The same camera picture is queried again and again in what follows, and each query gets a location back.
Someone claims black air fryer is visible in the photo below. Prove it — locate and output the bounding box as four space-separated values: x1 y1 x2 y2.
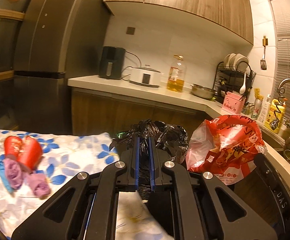
99 46 126 80

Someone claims wooden wall cabinet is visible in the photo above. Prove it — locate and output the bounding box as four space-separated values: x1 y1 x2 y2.
102 0 254 47

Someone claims wooden base cabinet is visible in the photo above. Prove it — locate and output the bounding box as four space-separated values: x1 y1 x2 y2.
71 89 235 155

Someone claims black plastic bag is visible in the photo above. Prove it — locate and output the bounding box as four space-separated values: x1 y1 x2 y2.
109 119 189 203

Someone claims white pump bottle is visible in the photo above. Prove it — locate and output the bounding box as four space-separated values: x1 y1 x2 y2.
256 94 272 125

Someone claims red printed plastic bag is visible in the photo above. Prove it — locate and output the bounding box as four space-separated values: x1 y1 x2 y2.
186 114 268 187

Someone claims wooden framed glass door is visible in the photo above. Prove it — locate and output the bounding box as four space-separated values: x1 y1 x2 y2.
0 0 33 130

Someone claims dark grey refrigerator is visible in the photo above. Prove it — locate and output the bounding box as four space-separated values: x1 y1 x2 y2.
12 0 110 135

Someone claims black dish rack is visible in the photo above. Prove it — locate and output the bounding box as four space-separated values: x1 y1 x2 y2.
215 54 257 103

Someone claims pink utensil holder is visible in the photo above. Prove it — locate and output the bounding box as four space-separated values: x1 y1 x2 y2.
222 92 244 115

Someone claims stainless steel bowl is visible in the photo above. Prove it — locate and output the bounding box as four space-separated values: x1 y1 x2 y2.
190 84 217 99

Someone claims cooking oil bottle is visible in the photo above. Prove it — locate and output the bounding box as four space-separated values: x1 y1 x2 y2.
166 55 187 93

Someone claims beer can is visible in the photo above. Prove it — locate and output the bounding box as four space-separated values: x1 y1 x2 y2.
250 99 263 120

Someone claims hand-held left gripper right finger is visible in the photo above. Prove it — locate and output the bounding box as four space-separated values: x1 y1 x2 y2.
149 137 278 240

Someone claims hanging metal spatula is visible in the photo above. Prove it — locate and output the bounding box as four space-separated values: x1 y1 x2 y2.
260 36 268 70

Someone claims white ladle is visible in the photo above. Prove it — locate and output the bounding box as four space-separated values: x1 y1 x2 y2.
239 71 248 94

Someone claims yellow detergent bottle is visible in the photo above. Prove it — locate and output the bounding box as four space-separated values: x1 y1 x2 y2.
263 98 287 134

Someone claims blue floral blanket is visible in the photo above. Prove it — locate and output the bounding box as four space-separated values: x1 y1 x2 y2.
0 129 173 240

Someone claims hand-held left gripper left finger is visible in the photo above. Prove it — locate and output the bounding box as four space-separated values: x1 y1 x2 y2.
11 136 140 240

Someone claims white slow cooker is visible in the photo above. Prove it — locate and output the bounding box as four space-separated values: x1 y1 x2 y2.
129 65 164 88

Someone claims purple cloth roll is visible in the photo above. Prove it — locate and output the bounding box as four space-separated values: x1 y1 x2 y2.
26 172 51 198
5 156 25 190

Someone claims black power cable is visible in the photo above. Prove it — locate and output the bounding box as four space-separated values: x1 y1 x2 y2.
121 51 145 80

